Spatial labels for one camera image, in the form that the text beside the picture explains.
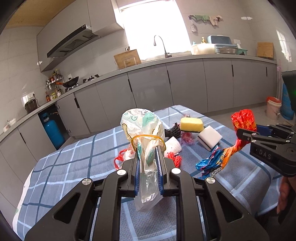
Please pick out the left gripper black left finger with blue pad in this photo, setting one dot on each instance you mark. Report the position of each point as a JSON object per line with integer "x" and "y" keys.
{"x": 91, "y": 210}

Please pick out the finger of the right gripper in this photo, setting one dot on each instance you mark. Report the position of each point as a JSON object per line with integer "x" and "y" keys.
{"x": 251, "y": 136}
{"x": 277, "y": 130}

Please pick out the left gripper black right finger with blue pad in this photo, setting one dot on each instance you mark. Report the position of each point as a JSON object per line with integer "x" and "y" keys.
{"x": 205, "y": 209}

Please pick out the red mesh net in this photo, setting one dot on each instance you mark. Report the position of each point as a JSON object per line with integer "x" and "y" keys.
{"x": 177, "y": 159}

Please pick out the red plastic bag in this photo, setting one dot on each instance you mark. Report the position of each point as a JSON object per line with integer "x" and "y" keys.
{"x": 123, "y": 155}

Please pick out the white green printed plastic bag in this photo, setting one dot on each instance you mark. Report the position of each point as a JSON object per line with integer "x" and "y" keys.
{"x": 145, "y": 132}

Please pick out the grey lower kitchen cabinets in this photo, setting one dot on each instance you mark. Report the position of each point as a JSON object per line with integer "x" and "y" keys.
{"x": 211, "y": 84}

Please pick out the person's right hand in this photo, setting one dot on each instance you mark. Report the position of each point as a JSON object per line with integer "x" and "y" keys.
{"x": 283, "y": 196}

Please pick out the blue gas cylinder right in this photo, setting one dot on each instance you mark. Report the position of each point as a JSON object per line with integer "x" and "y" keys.
{"x": 286, "y": 109}

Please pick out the pink bucket red bag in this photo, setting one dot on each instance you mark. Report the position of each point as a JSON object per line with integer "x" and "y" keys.
{"x": 273, "y": 108}

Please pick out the white grey melamine sponge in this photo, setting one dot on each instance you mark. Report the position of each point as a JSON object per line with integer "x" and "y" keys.
{"x": 209, "y": 138}

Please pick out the blue plaid tablecloth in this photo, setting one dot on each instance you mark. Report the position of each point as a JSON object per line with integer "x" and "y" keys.
{"x": 254, "y": 184}

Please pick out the yellow green sponge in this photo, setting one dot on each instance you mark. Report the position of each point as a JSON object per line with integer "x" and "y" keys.
{"x": 191, "y": 125}

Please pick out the pink clear plastic wrapper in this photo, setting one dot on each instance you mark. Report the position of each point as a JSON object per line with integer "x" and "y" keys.
{"x": 187, "y": 137}

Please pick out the white foam net sleeve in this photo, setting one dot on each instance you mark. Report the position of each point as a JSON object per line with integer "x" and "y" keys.
{"x": 172, "y": 146}

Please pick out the black mesh net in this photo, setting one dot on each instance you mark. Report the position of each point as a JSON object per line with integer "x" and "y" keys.
{"x": 175, "y": 131}

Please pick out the wooden cutting board right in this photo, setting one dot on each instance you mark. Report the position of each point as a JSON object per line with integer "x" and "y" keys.
{"x": 265, "y": 49}

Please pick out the green basin on counter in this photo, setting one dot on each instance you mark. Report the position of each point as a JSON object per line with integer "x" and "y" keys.
{"x": 241, "y": 51}

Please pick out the blue gas cylinder under counter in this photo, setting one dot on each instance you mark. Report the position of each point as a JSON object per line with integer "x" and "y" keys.
{"x": 53, "y": 131}

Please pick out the blue dish rack box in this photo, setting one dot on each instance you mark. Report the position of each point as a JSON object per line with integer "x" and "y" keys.
{"x": 223, "y": 44}

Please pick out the white plastic container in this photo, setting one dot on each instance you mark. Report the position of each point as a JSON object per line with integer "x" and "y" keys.
{"x": 203, "y": 49}

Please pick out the beige hanging gloves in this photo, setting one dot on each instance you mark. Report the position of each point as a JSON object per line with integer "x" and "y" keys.
{"x": 214, "y": 20}

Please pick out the hanging scrubber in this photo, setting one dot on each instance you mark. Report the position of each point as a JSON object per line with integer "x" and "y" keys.
{"x": 193, "y": 28}

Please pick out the dark rice cooker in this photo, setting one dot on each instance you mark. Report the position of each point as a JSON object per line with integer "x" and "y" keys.
{"x": 31, "y": 105}

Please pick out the green striped hanging cloth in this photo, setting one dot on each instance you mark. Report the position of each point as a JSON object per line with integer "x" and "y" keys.
{"x": 197, "y": 18}

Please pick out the black wok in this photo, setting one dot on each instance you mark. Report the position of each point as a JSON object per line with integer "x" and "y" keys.
{"x": 70, "y": 83}

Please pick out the gas stove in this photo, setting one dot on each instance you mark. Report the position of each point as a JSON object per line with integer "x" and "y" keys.
{"x": 83, "y": 81}

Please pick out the spice rack with bottles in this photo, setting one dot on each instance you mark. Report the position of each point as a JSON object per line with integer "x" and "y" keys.
{"x": 54, "y": 85}

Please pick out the wooden cutting board by sink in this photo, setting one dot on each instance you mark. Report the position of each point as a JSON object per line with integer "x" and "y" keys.
{"x": 127, "y": 59}

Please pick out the black range hood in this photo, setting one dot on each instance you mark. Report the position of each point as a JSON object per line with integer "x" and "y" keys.
{"x": 74, "y": 40}

